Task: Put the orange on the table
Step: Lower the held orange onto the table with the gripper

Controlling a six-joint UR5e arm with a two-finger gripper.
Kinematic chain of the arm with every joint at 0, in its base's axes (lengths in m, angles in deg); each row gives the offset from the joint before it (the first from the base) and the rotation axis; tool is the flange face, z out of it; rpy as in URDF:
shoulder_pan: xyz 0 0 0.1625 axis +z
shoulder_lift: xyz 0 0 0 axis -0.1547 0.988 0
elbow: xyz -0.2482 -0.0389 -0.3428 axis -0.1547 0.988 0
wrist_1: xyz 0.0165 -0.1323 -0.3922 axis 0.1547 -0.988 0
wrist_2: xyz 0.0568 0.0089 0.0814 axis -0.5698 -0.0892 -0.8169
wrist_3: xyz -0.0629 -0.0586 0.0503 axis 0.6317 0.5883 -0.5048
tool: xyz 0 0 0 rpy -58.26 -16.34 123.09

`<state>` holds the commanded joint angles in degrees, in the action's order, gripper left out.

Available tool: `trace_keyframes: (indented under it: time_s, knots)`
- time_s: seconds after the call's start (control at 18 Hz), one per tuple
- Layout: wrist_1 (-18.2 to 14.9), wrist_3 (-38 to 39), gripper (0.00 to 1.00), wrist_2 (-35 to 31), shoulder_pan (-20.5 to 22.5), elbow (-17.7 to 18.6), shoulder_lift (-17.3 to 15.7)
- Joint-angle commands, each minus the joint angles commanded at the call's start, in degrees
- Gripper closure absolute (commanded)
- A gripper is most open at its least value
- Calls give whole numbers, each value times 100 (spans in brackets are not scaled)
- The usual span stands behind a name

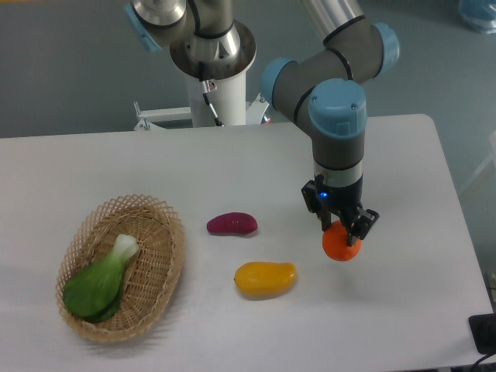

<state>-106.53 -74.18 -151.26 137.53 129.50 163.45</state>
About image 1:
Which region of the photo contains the green bok choy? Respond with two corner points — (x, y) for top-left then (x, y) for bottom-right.
(62, 234), (139, 323)

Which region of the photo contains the blue object top right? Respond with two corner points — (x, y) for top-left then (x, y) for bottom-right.
(458, 0), (495, 34)

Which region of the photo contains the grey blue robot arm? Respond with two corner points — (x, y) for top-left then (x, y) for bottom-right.
(125, 1), (399, 247)

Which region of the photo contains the yellow mango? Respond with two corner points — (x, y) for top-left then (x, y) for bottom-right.
(233, 261), (298, 299)

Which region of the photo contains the purple sweet potato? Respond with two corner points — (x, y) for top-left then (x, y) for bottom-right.
(206, 212), (258, 235)

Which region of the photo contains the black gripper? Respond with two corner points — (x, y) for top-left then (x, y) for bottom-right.
(301, 174), (380, 246)

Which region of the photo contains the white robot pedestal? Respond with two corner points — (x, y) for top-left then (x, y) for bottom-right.
(133, 22), (272, 130)

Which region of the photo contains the black device at edge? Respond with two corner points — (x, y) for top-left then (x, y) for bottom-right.
(468, 313), (495, 354)

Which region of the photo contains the woven bamboo basket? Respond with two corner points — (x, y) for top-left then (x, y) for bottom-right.
(56, 195), (185, 343)

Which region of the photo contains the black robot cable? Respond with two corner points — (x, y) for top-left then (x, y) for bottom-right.
(197, 61), (226, 127)

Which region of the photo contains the orange fruit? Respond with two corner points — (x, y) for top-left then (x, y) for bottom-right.
(322, 221), (362, 262)

